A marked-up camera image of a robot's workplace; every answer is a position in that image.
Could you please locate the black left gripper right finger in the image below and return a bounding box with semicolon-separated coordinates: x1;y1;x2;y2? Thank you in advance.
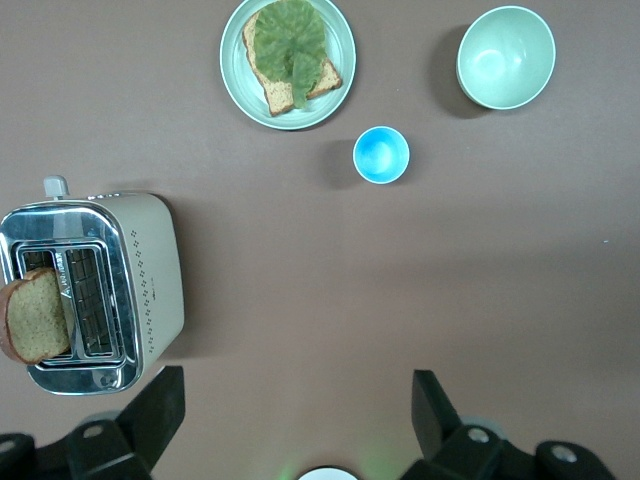
402;369;507;480

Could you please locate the pale green round plate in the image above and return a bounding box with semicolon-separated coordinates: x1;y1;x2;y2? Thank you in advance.
219;0;358;131

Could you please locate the toasted square bread slice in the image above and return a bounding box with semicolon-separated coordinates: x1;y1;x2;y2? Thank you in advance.
242;7;344;118

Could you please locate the dark crust bread slice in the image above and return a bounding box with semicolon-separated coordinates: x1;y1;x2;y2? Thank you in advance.
0;266;72;365

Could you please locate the light blue plastic cup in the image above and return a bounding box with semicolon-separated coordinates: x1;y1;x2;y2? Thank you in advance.
352;125;411;185

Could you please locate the pale green bowl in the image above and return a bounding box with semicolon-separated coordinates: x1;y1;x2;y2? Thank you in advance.
455;5;557;111

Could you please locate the beige and chrome toaster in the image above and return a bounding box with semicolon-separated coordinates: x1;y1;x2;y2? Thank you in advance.
0;174;186;397

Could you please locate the green lettuce leaf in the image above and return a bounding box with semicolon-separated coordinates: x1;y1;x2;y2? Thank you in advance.
253;0;327;110

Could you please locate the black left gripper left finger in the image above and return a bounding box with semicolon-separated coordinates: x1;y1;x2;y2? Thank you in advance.
67;365;187;480

